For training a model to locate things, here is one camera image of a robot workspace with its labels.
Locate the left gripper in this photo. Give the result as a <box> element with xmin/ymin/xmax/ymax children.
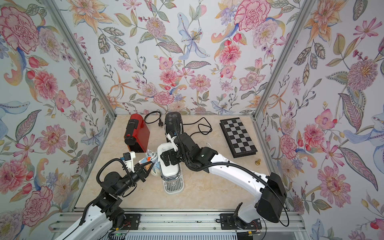
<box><xmin>115</xmin><ymin>161</ymin><xmax>156</xmax><ymax>197</ymax></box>

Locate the blue striped cloth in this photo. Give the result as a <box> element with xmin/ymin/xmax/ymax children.
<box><xmin>146</xmin><ymin>150</ymin><xmax>160</xmax><ymax>177</ymax></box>

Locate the white coffee machine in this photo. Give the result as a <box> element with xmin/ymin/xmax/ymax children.
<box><xmin>157</xmin><ymin>143</ymin><xmax>185</xmax><ymax>195</ymax></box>

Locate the black coffee machine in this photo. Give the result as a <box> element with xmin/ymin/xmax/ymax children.
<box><xmin>164</xmin><ymin>112</ymin><xmax>184</xmax><ymax>143</ymax></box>

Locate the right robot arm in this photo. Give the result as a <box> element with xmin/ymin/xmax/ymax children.
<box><xmin>158</xmin><ymin>133</ymin><xmax>287</xmax><ymax>223</ymax></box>

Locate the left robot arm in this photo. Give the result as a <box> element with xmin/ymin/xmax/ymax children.
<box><xmin>57</xmin><ymin>158</ymin><xmax>155</xmax><ymax>240</ymax></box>

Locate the red coffee machine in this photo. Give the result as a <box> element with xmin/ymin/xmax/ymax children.
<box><xmin>124</xmin><ymin>114</ymin><xmax>150</xmax><ymax>153</ymax></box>

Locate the black white chessboard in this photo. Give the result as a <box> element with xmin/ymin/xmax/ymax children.
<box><xmin>219</xmin><ymin>118</ymin><xmax>258</xmax><ymax>158</ymax></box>

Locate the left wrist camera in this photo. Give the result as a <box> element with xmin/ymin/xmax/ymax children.
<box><xmin>122</xmin><ymin>152</ymin><xmax>136</xmax><ymax>172</ymax></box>

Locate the red machine black cable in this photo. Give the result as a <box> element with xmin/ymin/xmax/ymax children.
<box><xmin>144</xmin><ymin>110</ymin><xmax>165</xmax><ymax>128</ymax></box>

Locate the black power cable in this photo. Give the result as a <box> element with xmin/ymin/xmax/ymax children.
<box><xmin>182</xmin><ymin>116</ymin><xmax>213</xmax><ymax>137</ymax></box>

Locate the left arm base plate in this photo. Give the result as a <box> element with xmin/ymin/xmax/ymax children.
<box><xmin>115</xmin><ymin>214</ymin><xmax>141</xmax><ymax>231</ymax></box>

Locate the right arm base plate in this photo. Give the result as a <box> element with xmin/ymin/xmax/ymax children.
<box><xmin>216</xmin><ymin>214</ymin><xmax>263</xmax><ymax>231</ymax></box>

